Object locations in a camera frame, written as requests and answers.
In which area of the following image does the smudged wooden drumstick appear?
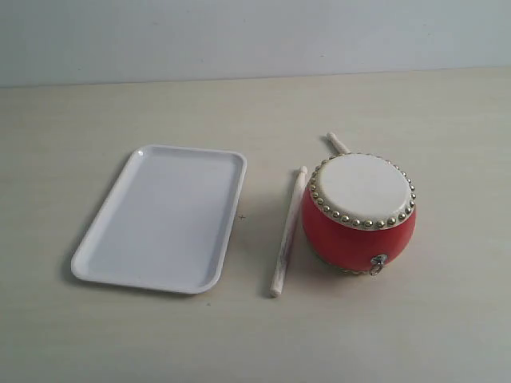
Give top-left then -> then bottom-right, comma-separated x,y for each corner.
269,166 -> 308,298

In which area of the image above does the small red drum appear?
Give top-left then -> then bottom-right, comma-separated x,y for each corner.
301,153 -> 417,276

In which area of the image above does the white rectangular plastic tray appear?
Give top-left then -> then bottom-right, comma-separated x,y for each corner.
70,144 -> 247,294

